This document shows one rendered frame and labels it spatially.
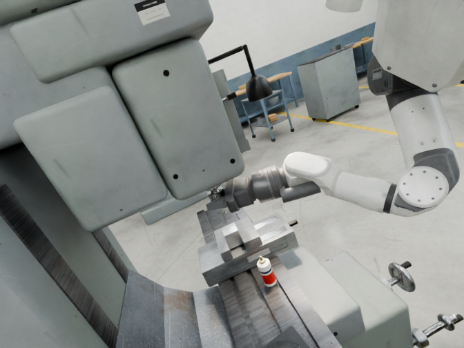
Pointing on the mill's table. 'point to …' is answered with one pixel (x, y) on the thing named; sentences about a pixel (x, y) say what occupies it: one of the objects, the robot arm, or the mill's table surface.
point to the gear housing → (104, 33)
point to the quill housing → (180, 117)
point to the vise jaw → (248, 233)
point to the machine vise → (273, 244)
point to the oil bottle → (266, 271)
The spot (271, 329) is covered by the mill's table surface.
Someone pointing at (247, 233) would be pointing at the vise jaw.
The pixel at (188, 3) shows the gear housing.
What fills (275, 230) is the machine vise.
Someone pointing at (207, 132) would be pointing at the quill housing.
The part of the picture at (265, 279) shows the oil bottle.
